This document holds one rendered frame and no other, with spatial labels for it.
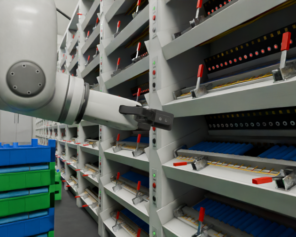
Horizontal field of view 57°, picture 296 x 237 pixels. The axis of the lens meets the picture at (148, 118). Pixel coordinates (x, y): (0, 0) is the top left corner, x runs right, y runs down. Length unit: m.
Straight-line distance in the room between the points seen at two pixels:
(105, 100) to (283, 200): 0.35
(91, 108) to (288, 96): 0.34
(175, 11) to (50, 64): 0.68
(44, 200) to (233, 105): 0.72
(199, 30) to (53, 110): 0.46
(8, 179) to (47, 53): 0.67
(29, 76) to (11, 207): 0.69
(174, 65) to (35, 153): 0.56
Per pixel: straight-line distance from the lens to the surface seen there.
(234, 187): 0.64
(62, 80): 0.46
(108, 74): 1.59
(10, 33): 0.40
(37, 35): 0.40
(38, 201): 1.05
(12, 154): 1.00
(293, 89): 0.53
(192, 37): 0.79
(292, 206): 0.55
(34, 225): 1.06
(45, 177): 1.04
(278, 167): 0.60
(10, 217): 1.04
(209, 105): 0.70
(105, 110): 0.46
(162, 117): 0.49
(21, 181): 1.01
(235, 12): 0.67
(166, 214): 0.94
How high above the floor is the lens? 0.59
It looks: 3 degrees up
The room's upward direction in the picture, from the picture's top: straight up
